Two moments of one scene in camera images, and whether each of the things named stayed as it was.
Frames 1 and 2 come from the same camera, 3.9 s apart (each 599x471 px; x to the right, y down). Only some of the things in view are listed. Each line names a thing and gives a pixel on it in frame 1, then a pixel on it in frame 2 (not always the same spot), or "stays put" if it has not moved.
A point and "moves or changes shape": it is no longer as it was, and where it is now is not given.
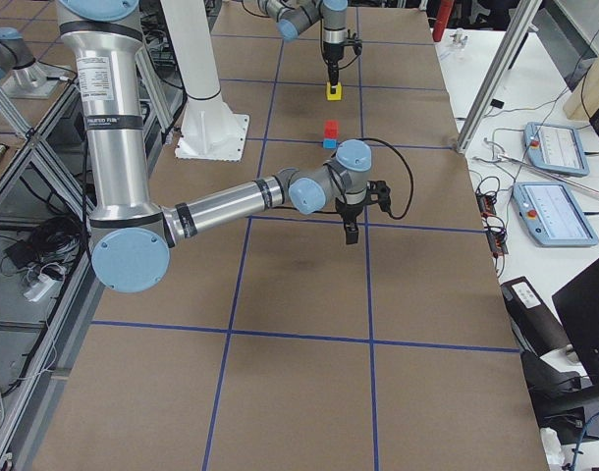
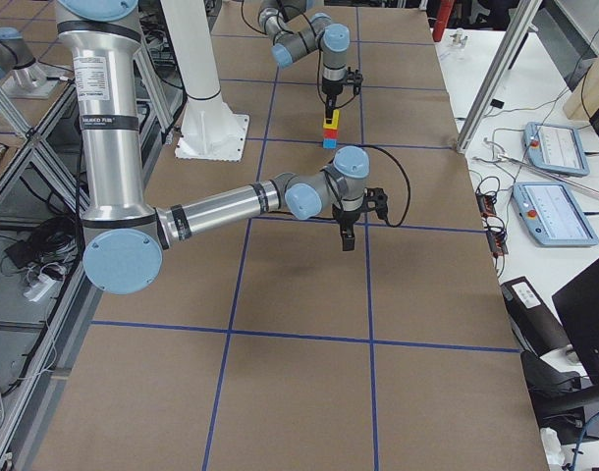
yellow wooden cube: [334, 96] moves or changes shape
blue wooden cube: [329, 143] stays put
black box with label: [536, 329] stays put
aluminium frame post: [524, 16] stays put
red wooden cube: [331, 129] stays put
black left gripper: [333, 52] to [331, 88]
